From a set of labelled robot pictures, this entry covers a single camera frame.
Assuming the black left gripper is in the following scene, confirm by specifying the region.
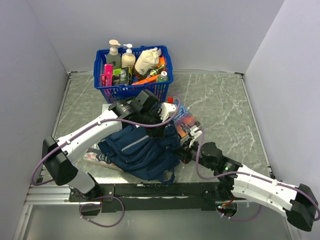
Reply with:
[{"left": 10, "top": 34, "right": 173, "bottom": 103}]
[{"left": 137, "top": 108, "right": 169, "bottom": 139}]

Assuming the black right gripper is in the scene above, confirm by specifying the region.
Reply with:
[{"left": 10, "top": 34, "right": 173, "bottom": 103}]
[{"left": 172, "top": 137, "right": 216, "bottom": 171}]

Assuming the blue Jane Eyre book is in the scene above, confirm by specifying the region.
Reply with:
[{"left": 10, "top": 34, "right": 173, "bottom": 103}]
[{"left": 173, "top": 103, "right": 201, "bottom": 142}]

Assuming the navy blue student backpack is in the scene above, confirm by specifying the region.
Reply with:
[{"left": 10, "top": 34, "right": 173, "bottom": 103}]
[{"left": 98, "top": 121, "right": 181, "bottom": 185}]

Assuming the Little Women book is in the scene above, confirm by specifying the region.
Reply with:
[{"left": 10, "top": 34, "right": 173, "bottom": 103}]
[{"left": 83, "top": 144, "right": 122, "bottom": 172}]

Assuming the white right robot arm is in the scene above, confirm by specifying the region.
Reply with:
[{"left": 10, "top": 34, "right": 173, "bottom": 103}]
[{"left": 176, "top": 142, "right": 320, "bottom": 232}]

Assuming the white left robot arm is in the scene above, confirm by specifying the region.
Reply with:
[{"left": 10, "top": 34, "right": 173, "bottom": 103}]
[{"left": 42, "top": 89, "right": 176, "bottom": 201}]

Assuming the orange package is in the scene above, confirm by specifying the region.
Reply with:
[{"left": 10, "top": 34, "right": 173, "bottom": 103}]
[{"left": 132, "top": 74, "right": 159, "bottom": 86}]

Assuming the green glass bottle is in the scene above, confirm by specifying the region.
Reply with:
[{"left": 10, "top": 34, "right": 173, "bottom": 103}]
[{"left": 146, "top": 64, "right": 166, "bottom": 79}]

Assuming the blue plastic shopping basket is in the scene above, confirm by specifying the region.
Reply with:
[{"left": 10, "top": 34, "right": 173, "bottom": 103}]
[{"left": 93, "top": 45, "right": 174, "bottom": 105}]

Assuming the black green box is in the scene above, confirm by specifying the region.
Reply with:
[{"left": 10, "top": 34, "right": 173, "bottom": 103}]
[{"left": 112, "top": 67, "right": 133, "bottom": 86}]

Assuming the pink box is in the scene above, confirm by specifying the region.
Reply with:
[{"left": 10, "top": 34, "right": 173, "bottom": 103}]
[{"left": 100, "top": 64, "right": 113, "bottom": 87}]

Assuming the beige cloth sack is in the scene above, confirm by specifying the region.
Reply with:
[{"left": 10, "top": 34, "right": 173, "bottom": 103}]
[{"left": 134, "top": 47, "right": 162, "bottom": 78}]

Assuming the cream pump lotion bottle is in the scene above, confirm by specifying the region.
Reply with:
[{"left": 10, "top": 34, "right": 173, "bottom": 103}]
[{"left": 121, "top": 43, "right": 136, "bottom": 70}]

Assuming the grey pump bottle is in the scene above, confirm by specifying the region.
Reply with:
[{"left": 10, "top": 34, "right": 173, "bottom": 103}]
[{"left": 106, "top": 39, "right": 122, "bottom": 70}]

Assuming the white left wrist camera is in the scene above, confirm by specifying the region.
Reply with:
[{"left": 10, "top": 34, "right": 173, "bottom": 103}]
[{"left": 157, "top": 98, "right": 180, "bottom": 122}]

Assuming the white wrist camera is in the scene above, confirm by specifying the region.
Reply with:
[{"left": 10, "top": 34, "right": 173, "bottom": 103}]
[
  {"left": 157, "top": 98, "right": 180, "bottom": 122},
  {"left": 189, "top": 125, "right": 203, "bottom": 148}
]

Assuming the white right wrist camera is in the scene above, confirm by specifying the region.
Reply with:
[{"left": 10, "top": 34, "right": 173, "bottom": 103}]
[{"left": 189, "top": 125, "right": 203, "bottom": 148}]

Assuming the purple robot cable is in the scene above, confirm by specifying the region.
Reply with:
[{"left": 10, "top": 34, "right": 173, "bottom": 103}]
[{"left": 79, "top": 196, "right": 126, "bottom": 228}]

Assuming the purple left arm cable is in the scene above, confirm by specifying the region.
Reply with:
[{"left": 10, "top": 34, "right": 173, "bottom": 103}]
[{"left": 30, "top": 93, "right": 182, "bottom": 186}]

